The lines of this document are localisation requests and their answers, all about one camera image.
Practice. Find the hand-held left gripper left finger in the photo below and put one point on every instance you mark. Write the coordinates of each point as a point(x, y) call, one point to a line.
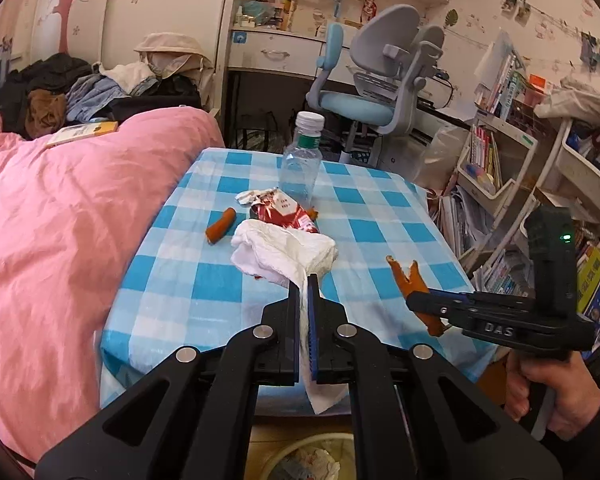
point(292, 340)

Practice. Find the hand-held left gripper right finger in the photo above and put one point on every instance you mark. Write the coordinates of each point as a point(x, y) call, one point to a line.
point(314, 332)

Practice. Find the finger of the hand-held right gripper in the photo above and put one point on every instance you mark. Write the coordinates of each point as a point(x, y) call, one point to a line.
point(425, 300)

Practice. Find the orange peel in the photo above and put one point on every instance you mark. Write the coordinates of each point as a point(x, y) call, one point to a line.
point(410, 282)

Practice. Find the white tissue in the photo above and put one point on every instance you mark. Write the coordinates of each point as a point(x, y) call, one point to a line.
point(290, 250)

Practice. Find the yellow trash bin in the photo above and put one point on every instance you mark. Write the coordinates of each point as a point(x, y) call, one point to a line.
point(275, 452)

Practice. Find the red snack wrapper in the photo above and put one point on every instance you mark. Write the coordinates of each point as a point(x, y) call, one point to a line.
point(280, 212)

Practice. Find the orange sausage piece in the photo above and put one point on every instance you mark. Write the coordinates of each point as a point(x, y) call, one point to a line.
point(220, 225)

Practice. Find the clear plastic bottle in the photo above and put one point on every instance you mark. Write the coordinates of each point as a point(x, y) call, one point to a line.
point(300, 175)

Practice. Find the person's right hand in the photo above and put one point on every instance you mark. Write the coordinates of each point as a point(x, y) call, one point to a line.
point(575, 395)

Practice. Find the stack of workbooks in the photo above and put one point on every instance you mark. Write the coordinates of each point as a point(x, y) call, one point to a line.
point(502, 275)

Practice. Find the pile of papers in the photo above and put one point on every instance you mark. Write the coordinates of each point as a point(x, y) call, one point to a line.
point(457, 220)

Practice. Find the white rack with cardboard tray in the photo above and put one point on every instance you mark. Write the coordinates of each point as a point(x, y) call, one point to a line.
point(585, 175)

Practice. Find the blue checkered tablecloth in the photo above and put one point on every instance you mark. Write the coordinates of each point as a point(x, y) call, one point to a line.
point(190, 270)

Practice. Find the white rack with book row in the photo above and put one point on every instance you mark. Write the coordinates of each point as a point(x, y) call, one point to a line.
point(520, 145)

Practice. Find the row of books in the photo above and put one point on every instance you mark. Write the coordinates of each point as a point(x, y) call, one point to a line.
point(482, 152)

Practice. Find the translucent plastic bag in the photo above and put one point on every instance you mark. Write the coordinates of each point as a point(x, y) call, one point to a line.
point(440, 160)

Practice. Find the beige cloth bag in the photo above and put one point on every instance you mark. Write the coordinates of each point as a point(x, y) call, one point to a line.
point(580, 97)

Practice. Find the grey and blue desk chair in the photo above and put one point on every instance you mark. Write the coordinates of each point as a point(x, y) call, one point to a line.
point(380, 60)

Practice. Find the pink blanket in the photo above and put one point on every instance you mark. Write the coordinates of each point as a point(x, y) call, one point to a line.
point(80, 210)

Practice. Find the black bag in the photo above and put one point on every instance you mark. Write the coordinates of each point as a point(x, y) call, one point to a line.
point(155, 102)

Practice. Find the white desk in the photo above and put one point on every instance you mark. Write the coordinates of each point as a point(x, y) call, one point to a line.
point(270, 55)

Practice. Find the yellow book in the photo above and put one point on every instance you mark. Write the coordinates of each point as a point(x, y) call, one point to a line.
point(80, 132)

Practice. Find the beige jacket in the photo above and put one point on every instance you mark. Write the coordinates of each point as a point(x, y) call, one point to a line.
point(170, 55)

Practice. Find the blue denim clothes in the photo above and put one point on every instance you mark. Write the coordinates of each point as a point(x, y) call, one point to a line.
point(95, 95)

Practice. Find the brown garment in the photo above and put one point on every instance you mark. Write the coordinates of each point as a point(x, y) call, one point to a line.
point(45, 112)

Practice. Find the dark clothes pile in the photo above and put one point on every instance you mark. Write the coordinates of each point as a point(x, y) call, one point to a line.
point(45, 75)

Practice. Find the white wardrobe with tree decal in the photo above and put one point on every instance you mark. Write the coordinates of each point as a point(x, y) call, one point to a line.
point(155, 0)

